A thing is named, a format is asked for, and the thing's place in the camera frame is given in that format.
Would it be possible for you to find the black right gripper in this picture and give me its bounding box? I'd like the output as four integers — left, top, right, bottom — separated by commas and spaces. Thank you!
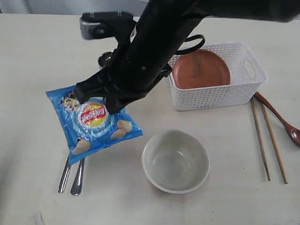
75, 0, 206, 114

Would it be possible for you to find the blue chips snack bag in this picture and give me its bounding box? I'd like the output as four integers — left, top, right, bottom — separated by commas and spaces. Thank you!
46, 86, 143, 165

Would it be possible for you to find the stainless steel cup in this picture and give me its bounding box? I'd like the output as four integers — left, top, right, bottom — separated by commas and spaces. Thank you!
97, 51, 113, 70

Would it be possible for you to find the white ceramic bowl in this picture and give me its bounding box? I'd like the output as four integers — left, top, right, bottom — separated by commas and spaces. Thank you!
141, 130, 210, 195

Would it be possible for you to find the stainless steel fork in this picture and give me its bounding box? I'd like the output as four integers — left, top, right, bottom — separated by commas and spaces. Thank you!
70, 158, 85, 196

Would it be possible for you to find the stainless steel table knife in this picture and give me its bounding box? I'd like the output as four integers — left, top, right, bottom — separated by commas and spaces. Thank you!
58, 157, 71, 193

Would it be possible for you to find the white perforated plastic basket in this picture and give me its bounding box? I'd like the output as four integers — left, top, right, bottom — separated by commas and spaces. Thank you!
165, 42, 268, 111

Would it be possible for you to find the brown wooden chopstick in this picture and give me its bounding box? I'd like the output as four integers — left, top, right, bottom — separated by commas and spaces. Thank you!
260, 103, 288, 184
250, 97, 271, 181

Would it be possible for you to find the brown wooden spoon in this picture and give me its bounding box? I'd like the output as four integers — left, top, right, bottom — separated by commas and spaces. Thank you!
254, 92, 300, 147

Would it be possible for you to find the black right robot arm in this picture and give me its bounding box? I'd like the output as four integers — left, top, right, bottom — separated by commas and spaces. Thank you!
74, 0, 300, 114

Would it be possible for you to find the round brown wooden plate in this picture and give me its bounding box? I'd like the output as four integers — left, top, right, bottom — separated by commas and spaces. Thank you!
172, 49, 231, 90

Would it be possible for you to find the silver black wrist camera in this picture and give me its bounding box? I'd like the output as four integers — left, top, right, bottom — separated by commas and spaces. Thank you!
80, 11, 136, 42

